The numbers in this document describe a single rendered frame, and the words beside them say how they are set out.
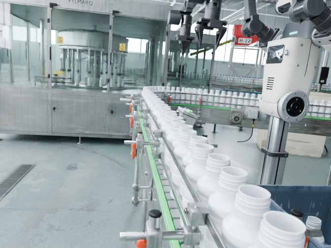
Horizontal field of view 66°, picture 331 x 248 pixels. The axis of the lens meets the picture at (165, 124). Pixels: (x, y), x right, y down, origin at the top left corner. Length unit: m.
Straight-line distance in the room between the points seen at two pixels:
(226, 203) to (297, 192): 0.67
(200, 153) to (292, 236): 0.24
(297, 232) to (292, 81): 1.11
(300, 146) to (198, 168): 4.92
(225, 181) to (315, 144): 5.09
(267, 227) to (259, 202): 0.05
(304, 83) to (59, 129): 3.82
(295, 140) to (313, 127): 2.43
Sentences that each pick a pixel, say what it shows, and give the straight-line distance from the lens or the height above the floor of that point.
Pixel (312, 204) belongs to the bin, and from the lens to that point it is 1.07.
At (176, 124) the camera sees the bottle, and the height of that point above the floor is 1.16.
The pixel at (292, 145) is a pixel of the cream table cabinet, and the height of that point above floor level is 0.17.
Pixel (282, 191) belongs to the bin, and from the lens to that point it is 0.98.
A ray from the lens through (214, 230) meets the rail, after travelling 0.33.
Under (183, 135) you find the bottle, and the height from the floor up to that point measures 1.16.
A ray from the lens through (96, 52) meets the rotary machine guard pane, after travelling 4.31.
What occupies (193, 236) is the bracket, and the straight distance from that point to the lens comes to 0.37.
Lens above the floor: 1.29
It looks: 11 degrees down
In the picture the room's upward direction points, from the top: 5 degrees clockwise
